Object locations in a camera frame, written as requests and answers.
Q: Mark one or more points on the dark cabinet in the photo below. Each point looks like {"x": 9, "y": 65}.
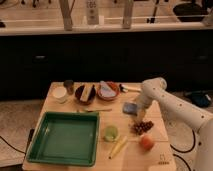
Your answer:
{"x": 29, "y": 64}

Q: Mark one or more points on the green plastic tray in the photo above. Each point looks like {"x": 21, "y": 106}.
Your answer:
{"x": 65, "y": 139}

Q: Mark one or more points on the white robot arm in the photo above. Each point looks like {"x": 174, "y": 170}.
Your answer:
{"x": 199, "y": 120}

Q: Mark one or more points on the yellow banana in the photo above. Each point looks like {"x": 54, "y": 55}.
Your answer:
{"x": 118, "y": 146}

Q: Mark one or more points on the white cup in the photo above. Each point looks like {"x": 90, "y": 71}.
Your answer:
{"x": 60, "y": 94}

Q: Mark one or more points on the orange plate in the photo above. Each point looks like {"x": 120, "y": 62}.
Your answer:
{"x": 111, "y": 85}

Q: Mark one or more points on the green cup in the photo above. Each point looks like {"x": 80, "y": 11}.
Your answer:
{"x": 110, "y": 133}

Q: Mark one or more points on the blue sponge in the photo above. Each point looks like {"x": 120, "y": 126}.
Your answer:
{"x": 129, "y": 108}

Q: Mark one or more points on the wooden block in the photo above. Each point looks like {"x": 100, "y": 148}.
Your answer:
{"x": 86, "y": 92}

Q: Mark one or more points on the orange peach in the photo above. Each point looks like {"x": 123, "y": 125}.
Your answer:
{"x": 146, "y": 142}

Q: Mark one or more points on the small dark can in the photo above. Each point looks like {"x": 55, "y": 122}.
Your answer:
{"x": 69, "y": 85}

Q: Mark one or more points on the metal spoon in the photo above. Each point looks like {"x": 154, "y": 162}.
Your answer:
{"x": 93, "y": 110}

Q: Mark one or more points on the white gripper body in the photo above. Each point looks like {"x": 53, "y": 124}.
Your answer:
{"x": 143, "y": 103}

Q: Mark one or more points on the bunch of dark grapes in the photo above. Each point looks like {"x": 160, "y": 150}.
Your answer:
{"x": 142, "y": 127}

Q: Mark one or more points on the light blue cloth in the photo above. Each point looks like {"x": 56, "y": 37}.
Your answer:
{"x": 105, "y": 90}

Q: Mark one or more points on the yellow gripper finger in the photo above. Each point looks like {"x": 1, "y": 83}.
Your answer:
{"x": 140, "y": 115}

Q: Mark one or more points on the dark brown bowl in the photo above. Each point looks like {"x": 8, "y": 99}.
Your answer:
{"x": 78, "y": 94}

